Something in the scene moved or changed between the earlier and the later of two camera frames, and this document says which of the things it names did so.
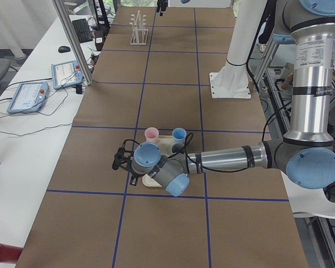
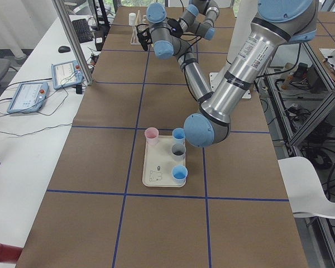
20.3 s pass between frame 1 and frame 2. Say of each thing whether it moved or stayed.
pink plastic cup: stayed
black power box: stayed
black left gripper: moved
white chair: stayed
